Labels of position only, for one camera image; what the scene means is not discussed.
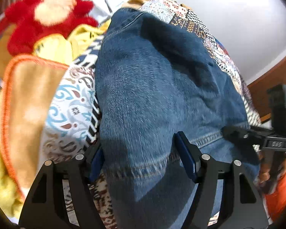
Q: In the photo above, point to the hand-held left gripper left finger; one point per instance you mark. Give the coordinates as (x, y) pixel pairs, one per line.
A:
(96, 162)

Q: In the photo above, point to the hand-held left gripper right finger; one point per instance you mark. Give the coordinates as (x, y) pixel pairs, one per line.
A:
(187, 158)

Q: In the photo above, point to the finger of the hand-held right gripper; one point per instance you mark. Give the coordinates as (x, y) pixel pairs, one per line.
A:
(240, 133)

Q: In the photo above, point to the blue denim jeans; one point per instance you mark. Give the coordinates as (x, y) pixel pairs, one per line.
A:
(162, 88)

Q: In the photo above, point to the person's right forearm orange sleeve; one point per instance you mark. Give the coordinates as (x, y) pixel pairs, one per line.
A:
(277, 199)

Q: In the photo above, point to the person's right hand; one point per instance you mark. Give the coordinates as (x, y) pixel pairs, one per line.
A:
(265, 171)

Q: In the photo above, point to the patchwork printed quilt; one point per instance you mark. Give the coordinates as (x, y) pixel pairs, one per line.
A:
(71, 100)

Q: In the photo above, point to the tan blanket with orange trim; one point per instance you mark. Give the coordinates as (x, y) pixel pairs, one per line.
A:
(28, 114)

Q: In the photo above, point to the pale yellow fleece blanket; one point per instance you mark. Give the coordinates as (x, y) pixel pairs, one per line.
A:
(1, 171)

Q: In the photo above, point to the yellow printed cloth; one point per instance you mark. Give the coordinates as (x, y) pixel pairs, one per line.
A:
(69, 43)

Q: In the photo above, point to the red plush toy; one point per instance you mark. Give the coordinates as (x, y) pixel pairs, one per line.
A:
(45, 12)

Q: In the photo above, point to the white cloth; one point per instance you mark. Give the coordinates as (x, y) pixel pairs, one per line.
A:
(102, 0)

